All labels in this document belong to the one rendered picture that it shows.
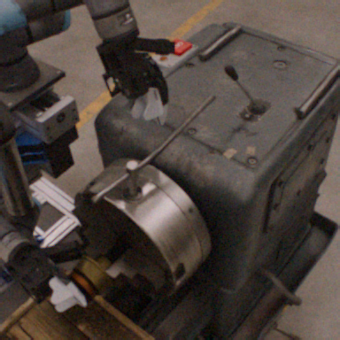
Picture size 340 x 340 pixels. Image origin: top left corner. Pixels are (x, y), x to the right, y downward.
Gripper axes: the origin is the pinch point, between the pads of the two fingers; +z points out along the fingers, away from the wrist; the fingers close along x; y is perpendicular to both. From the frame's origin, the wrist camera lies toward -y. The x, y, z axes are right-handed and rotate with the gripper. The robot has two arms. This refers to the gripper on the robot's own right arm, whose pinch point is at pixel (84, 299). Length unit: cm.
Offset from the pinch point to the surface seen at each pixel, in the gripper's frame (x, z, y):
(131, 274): 2.7, 4.7, -10.0
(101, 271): 2.9, -0.6, -6.4
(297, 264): -55, 20, -70
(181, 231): 9.0, 8.9, -21.6
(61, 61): -108, -232, -155
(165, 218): 12.2, 5.8, -20.3
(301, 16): -109, -111, -337
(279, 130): 17, 12, -52
